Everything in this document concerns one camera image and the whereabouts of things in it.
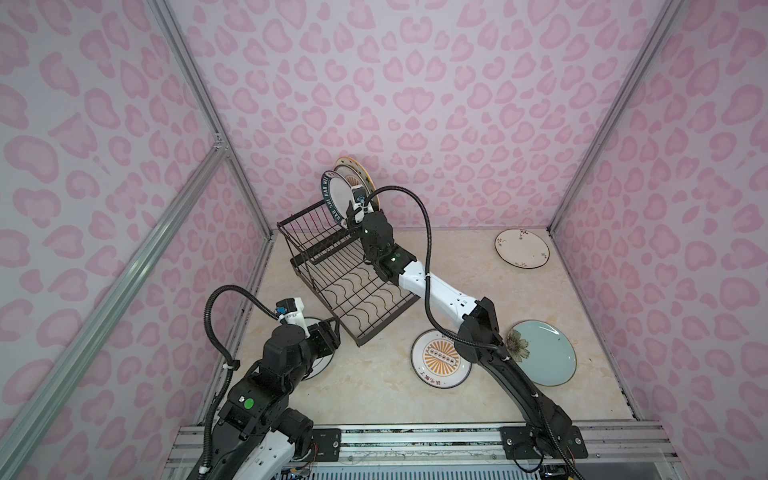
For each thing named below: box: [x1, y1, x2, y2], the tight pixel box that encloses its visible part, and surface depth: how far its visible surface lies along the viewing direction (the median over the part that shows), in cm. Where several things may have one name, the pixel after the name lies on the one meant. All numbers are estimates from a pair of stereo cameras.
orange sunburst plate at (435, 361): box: [411, 329, 472, 389], surface depth 87 cm
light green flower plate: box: [506, 319, 577, 387], surface depth 90 cm
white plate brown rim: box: [494, 228, 551, 269], surface depth 116 cm
